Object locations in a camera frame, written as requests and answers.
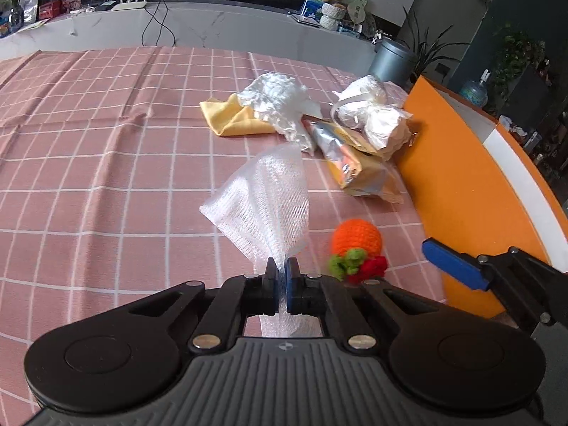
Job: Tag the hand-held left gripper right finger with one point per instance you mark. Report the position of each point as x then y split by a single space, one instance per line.
293 282

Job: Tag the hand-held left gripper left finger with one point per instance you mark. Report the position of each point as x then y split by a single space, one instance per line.
271 282

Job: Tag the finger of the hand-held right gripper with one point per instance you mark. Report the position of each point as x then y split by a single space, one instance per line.
452 264

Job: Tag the orange crocheted fruit toy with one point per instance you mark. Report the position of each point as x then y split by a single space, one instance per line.
357 237

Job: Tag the white mesh bag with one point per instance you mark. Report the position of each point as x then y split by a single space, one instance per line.
266 195

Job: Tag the orange cardboard box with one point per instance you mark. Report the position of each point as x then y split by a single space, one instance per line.
443 164

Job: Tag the yellow snack packet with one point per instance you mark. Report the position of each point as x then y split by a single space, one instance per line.
355 173

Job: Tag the white plastic bag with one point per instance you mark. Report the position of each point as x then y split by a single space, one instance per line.
381 128

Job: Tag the yellow cloth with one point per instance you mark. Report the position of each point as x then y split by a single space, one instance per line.
230 122

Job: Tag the blue water jug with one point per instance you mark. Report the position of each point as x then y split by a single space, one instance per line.
475 91

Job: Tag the dark grey cabinet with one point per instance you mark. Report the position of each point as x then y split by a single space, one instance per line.
532 93

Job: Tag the pink checked tablecloth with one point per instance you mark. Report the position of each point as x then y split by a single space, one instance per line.
111 164

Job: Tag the grey metal trash can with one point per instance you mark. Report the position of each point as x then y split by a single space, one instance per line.
390 62

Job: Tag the trailing pothos plant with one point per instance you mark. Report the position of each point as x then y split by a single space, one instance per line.
514 57

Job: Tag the tall leafy floor plant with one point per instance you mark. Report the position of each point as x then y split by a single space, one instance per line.
426 49

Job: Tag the white marble television console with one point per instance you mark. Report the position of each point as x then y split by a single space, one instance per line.
222 26

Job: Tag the white knitted pot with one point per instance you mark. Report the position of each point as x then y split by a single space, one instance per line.
333 15

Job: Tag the round paper fan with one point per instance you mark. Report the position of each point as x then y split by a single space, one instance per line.
357 9

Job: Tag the blue painted picture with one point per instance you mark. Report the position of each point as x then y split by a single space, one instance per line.
310 2

